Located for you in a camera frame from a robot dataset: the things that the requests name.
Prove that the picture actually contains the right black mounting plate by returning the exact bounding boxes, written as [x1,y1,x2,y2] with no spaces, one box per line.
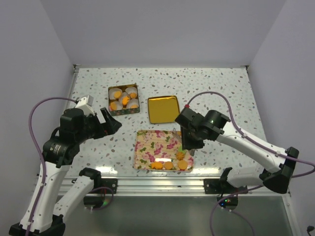
[203,178,248,195]

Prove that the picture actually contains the orange round cookie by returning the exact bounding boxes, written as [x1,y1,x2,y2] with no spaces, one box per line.
[177,160,188,170]
[110,101,118,111]
[164,161,173,170]

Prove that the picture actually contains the tan scalloped cookie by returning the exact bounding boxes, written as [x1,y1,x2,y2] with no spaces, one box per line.
[129,92,137,99]

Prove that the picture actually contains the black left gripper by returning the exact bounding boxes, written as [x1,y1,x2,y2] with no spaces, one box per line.
[75,107,122,143]

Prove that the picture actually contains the gold tin lid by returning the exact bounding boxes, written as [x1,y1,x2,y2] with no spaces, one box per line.
[147,95,180,124]

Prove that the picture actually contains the floral serving tray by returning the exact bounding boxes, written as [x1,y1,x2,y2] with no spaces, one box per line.
[133,130,194,172]

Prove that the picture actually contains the white paper cup top right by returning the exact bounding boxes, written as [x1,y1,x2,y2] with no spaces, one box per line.
[125,87,138,94]

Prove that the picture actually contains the white paper cup bottom right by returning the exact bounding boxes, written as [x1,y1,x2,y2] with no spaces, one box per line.
[126,99,139,109]

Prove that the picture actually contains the black mounting plate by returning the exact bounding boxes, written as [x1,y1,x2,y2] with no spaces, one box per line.
[98,178,118,195]
[203,178,248,195]

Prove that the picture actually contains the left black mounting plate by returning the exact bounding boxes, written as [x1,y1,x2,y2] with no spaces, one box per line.
[98,178,118,195]

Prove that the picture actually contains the white paper cup bottom left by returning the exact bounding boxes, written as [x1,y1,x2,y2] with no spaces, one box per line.
[116,101,123,110]

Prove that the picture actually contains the orange star cookie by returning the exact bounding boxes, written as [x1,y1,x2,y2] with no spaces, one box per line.
[121,96,130,106]

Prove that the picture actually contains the orange fish cookie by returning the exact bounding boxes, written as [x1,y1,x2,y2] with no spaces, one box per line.
[151,162,163,170]

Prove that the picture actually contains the floral cookie tin box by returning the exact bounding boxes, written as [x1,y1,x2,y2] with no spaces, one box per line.
[108,84,140,116]

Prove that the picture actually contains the tan dotted round cookie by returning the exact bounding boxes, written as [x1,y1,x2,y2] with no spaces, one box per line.
[114,91,122,99]

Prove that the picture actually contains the silver metal tongs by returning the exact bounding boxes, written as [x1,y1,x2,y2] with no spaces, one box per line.
[171,127,195,156]

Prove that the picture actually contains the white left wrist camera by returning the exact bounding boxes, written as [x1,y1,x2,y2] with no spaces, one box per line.
[74,95,95,116]

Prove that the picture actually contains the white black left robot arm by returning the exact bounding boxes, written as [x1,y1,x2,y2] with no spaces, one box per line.
[9,108,122,236]

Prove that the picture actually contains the swirl shell cookie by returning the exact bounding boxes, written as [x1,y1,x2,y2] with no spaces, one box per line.
[176,151,186,161]

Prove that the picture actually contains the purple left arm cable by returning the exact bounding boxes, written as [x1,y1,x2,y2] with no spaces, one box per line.
[24,97,77,236]

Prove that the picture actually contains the white paper cup centre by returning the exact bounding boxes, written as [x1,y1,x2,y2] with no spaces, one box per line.
[119,92,130,106]

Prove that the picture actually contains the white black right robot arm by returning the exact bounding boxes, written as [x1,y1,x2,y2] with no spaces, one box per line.
[175,107,299,194]

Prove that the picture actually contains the aluminium front rail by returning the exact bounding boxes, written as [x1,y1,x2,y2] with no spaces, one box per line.
[53,176,291,197]

